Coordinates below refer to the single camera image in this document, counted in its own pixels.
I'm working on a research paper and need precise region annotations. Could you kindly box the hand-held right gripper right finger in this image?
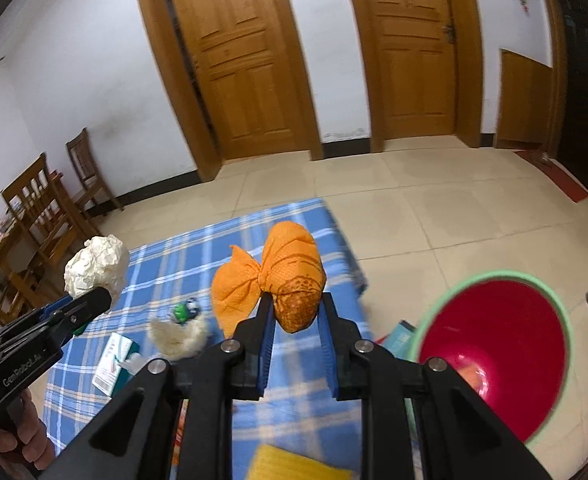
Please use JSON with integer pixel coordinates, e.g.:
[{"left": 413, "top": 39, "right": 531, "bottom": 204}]
[{"left": 318, "top": 292, "right": 557, "bottom": 480}]

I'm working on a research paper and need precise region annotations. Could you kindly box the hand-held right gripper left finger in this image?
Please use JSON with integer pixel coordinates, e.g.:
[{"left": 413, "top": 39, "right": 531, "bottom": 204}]
[{"left": 39, "top": 294, "right": 276, "bottom": 480}]

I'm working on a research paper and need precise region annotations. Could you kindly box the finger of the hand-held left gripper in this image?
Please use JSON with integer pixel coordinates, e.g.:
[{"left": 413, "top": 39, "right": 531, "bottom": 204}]
[
  {"left": 54, "top": 286, "right": 113, "bottom": 336},
  {"left": 36, "top": 295, "right": 75, "bottom": 322}
]

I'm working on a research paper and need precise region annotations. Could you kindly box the white paper ball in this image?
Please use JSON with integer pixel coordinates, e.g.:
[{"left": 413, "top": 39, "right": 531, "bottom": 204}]
[{"left": 64, "top": 235, "right": 131, "bottom": 307}]

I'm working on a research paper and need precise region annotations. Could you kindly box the orange mesh cloth bundle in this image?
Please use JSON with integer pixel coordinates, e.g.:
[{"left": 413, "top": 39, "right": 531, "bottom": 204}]
[{"left": 211, "top": 221, "right": 327, "bottom": 339}]

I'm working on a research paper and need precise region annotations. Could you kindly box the red basin with green rim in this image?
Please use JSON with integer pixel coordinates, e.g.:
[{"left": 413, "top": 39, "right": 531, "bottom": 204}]
[{"left": 405, "top": 270, "right": 575, "bottom": 449}]

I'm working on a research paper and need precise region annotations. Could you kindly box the person's left hand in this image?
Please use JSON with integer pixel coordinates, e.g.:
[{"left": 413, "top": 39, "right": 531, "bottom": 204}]
[{"left": 0, "top": 389, "right": 56, "bottom": 480}]

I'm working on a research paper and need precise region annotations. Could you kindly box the white and green carton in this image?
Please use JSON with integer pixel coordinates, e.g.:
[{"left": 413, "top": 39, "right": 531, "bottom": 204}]
[{"left": 92, "top": 332, "right": 142, "bottom": 396}]

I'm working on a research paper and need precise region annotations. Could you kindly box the teal packet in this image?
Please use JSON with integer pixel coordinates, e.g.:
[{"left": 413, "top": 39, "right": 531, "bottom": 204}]
[{"left": 376, "top": 320, "right": 418, "bottom": 361}]

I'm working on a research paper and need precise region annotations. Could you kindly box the green and white toy figure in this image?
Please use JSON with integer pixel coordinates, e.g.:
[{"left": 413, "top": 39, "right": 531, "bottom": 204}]
[{"left": 171, "top": 297, "right": 201, "bottom": 324}]

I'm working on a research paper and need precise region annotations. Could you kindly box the wooden chair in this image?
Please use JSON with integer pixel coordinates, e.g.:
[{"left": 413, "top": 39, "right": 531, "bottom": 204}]
[
  {"left": 65, "top": 127, "right": 125, "bottom": 217},
  {"left": 1, "top": 155, "right": 89, "bottom": 281}
]

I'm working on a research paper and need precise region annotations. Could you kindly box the blue plaid blanket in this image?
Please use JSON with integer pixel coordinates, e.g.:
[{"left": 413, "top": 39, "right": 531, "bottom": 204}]
[{"left": 41, "top": 197, "right": 375, "bottom": 480}]

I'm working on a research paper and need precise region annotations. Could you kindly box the yellow sponge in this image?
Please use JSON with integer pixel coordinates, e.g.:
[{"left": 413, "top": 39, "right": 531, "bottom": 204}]
[{"left": 248, "top": 444, "right": 360, "bottom": 480}]

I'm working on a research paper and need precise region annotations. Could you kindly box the wooden panel door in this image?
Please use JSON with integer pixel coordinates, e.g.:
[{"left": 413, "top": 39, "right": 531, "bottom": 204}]
[{"left": 130, "top": 0, "right": 324, "bottom": 183}]

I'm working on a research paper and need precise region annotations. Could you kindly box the red floor mat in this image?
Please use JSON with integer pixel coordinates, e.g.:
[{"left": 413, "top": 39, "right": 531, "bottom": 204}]
[{"left": 514, "top": 147, "right": 588, "bottom": 204}]

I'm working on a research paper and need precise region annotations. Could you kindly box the wooden door with metal latch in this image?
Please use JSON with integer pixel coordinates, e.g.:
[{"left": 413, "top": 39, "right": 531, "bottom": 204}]
[{"left": 341, "top": 0, "right": 484, "bottom": 153}]

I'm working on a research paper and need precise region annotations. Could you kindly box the small wooden cabinet door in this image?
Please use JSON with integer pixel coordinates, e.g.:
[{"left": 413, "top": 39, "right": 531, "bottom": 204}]
[{"left": 496, "top": 49, "right": 555, "bottom": 150}]

